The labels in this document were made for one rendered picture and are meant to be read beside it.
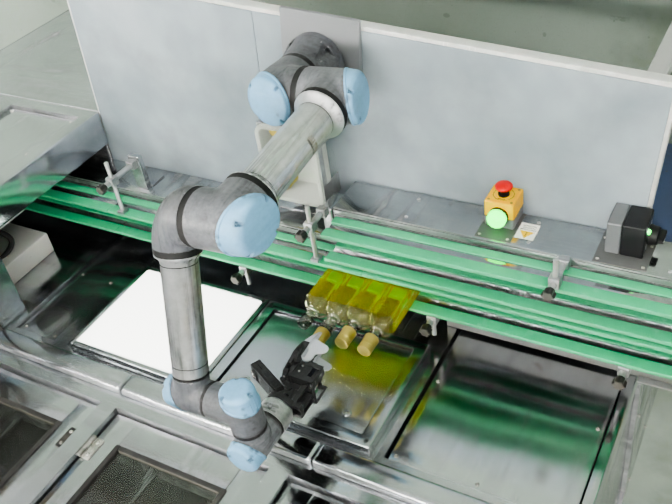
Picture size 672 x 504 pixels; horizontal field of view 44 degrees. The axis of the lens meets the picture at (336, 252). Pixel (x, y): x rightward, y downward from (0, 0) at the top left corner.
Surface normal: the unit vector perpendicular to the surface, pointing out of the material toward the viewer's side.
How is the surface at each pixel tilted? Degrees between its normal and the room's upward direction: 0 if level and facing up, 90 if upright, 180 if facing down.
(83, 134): 90
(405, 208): 90
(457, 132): 0
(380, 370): 90
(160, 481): 90
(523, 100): 0
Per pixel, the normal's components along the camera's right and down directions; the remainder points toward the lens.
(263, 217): 0.80, 0.24
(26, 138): -0.13, -0.78
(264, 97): -0.58, 0.52
